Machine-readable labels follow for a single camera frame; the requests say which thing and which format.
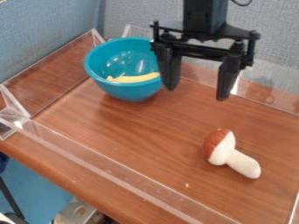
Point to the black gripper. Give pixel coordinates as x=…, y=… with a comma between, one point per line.
x=231, y=45

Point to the blue plastic bowl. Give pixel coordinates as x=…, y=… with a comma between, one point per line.
x=129, y=57

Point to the plush mushroom toy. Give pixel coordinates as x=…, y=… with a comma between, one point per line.
x=220, y=152

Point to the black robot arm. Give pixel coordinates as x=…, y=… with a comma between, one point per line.
x=204, y=15

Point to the yellow plush banana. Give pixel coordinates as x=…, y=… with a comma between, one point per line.
x=130, y=79

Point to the white object under table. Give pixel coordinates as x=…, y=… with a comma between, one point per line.
x=78, y=213

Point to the black stand leg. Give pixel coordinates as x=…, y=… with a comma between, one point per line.
x=16, y=215

